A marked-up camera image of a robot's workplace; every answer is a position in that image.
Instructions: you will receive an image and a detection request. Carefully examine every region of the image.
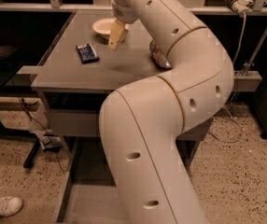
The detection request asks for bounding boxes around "blue snack packet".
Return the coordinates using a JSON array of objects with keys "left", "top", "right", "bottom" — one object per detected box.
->
[{"left": 76, "top": 43, "right": 100, "bottom": 63}]

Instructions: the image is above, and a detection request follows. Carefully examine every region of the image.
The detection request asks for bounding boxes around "white cable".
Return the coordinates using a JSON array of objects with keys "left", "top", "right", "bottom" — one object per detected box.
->
[{"left": 206, "top": 11, "right": 248, "bottom": 144}]

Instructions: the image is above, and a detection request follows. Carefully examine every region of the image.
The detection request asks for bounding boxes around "white sneaker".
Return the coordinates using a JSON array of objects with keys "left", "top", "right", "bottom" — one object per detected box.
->
[{"left": 0, "top": 196, "right": 23, "bottom": 217}]

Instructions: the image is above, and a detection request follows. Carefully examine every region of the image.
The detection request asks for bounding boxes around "closed grey upper drawer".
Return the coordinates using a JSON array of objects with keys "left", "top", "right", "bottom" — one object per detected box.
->
[{"left": 45, "top": 109, "right": 212, "bottom": 141}]

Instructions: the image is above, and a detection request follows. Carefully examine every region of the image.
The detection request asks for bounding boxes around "white power strip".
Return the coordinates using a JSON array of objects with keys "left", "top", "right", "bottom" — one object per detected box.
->
[{"left": 224, "top": 0, "right": 252, "bottom": 15}]

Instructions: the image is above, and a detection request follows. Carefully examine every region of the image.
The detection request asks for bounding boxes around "grey drawer cabinet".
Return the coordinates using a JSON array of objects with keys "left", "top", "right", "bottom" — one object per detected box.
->
[{"left": 30, "top": 9, "right": 226, "bottom": 224}]

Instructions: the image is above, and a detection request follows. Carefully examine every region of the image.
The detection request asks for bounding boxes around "white paper bowl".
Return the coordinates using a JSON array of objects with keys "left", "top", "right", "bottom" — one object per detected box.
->
[{"left": 92, "top": 18, "right": 116, "bottom": 39}]

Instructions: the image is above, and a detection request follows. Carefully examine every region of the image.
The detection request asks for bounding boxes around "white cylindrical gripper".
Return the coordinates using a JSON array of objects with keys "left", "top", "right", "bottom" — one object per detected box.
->
[{"left": 108, "top": 1, "right": 137, "bottom": 50}]

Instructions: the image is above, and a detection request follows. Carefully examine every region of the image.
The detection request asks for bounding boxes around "open grey lower drawer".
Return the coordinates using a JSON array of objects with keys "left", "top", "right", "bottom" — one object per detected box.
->
[{"left": 51, "top": 137, "right": 200, "bottom": 224}]

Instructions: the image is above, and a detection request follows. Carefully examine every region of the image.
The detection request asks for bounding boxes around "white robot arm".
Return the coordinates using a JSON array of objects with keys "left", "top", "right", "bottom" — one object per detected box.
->
[{"left": 99, "top": 0, "right": 234, "bottom": 224}]

